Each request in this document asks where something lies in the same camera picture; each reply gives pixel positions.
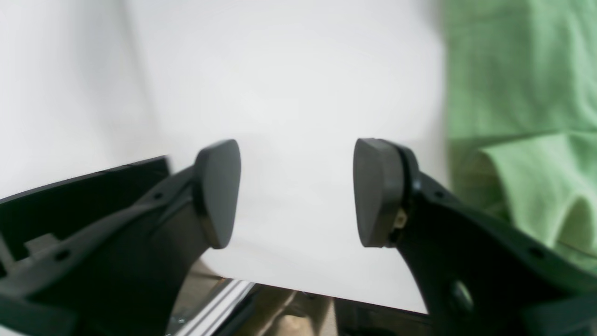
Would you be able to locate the left gripper black left finger side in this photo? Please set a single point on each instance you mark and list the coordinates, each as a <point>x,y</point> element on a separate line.
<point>106,254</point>

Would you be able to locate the left gripper black right finger shirt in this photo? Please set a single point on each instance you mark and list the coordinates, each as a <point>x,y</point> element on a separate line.
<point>477,276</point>

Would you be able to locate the green polo T-shirt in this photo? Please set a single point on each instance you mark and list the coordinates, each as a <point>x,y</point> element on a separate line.
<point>521,121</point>

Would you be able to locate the aluminium frame post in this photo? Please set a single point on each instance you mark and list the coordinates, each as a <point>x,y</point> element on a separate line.
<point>227,305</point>

